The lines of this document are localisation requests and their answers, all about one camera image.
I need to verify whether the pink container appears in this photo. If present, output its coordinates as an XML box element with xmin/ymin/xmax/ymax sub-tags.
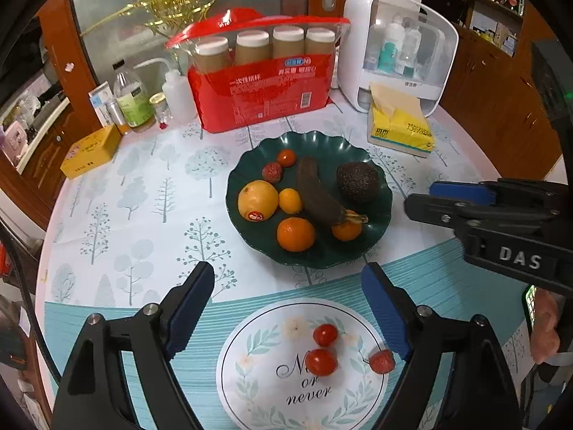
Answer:
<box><xmin>2</xmin><ymin>122</ymin><xmax>26</xmax><ymax>154</ymax></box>

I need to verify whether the dark green scalloped plate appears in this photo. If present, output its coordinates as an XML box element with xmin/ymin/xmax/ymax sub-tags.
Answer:
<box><xmin>226</xmin><ymin>131</ymin><xmax>393</xmax><ymax>269</ymax></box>

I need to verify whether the white and blue small box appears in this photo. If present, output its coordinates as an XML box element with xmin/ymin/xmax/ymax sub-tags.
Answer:
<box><xmin>88</xmin><ymin>81</ymin><xmax>115</xmax><ymax>127</ymax></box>

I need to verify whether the large orange with sticker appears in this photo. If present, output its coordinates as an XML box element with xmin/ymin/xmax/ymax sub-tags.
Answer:
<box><xmin>237</xmin><ymin>180</ymin><xmax>280</xmax><ymax>223</ymax></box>

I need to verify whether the yellow tissue pack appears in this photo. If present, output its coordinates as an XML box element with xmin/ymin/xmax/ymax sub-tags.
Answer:
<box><xmin>366</xmin><ymin>81</ymin><xmax>436</xmax><ymax>159</ymax></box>

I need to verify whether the dark overripe banana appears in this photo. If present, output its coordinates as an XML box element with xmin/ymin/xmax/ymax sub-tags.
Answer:
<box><xmin>297</xmin><ymin>157</ymin><xmax>369</xmax><ymax>229</ymax></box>

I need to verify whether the orange tangerine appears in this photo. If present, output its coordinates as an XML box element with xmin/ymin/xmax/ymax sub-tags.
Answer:
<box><xmin>332</xmin><ymin>221</ymin><xmax>363</xmax><ymax>242</ymax></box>
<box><xmin>276</xmin><ymin>217</ymin><xmax>316</xmax><ymax>253</ymax></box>

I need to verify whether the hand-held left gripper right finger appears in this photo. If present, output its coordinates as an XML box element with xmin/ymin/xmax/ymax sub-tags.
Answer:
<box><xmin>360</xmin><ymin>262</ymin><xmax>522</xmax><ymax>430</ymax></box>

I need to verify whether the red paper cup package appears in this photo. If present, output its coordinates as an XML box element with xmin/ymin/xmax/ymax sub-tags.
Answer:
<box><xmin>165</xmin><ymin>6</ymin><xmax>351</xmax><ymax>134</ymax></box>

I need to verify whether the wooden cabinet with shelves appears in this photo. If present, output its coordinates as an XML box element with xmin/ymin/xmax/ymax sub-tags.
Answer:
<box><xmin>441</xmin><ymin>0</ymin><xmax>567</xmax><ymax>181</ymax></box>

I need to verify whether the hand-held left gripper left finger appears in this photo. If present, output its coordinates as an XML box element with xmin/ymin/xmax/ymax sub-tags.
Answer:
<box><xmin>54</xmin><ymin>261</ymin><xmax>216</xmax><ymax>430</ymax></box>

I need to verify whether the glass bottle green label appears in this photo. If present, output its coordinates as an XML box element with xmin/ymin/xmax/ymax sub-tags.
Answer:
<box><xmin>112</xmin><ymin>63</ymin><xmax>156</xmax><ymax>133</ymax></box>

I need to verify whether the white storage box clear door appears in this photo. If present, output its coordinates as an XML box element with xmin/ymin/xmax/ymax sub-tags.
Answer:
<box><xmin>336</xmin><ymin>0</ymin><xmax>460</xmax><ymax>115</ymax></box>

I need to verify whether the dark avocado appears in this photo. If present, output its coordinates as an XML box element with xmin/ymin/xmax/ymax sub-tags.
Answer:
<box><xmin>336</xmin><ymin>161</ymin><xmax>382</xmax><ymax>204</ymax></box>

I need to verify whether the teal bottle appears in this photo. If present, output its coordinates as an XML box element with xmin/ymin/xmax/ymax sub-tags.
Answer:
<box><xmin>377</xmin><ymin>27</ymin><xmax>406</xmax><ymax>73</ymax></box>

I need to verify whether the white squeeze bottle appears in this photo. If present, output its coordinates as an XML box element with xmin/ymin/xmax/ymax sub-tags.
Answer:
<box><xmin>129</xmin><ymin>58</ymin><xmax>198</xmax><ymax>123</ymax></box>

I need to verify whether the small glass jar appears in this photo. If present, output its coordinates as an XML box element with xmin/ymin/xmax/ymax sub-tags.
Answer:
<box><xmin>149</xmin><ymin>92</ymin><xmax>173</xmax><ymax>129</ymax></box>

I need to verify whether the small green lit screen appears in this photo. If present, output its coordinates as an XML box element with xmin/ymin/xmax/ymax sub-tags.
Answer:
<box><xmin>522</xmin><ymin>284</ymin><xmax>538</xmax><ymax>329</ymax></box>

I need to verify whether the small silver can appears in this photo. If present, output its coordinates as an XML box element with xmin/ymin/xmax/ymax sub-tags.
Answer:
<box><xmin>106</xmin><ymin>101</ymin><xmax>124</xmax><ymax>129</ymax></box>

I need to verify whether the small orange kumquat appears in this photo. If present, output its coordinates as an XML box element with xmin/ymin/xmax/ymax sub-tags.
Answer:
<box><xmin>278</xmin><ymin>188</ymin><xmax>303</xmax><ymax>215</ymax></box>

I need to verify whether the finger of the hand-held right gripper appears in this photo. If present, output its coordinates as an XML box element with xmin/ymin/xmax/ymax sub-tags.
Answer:
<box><xmin>430</xmin><ymin>180</ymin><xmax>497</xmax><ymax>207</ymax></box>
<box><xmin>404</xmin><ymin>193</ymin><xmax>475</xmax><ymax>234</ymax></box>

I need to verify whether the wooden kitchen base cabinet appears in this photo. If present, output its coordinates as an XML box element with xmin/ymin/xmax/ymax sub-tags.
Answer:
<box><xmin>0</xmin><ymin>99</ymin><xmax>103</xmax><ymax>230</ymax></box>

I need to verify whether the yellow cardboard box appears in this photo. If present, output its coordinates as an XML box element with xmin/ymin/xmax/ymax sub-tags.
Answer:
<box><xmin>59</xmin><ymin>124</ymin><xmax>123</xmax><ymax>180</ymax></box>

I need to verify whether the person's right hand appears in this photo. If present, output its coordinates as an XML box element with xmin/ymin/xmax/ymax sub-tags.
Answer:
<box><xmin>530</xmin><ymin>287</ymin><xmax>562</xmax><ymax>366</ymax></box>

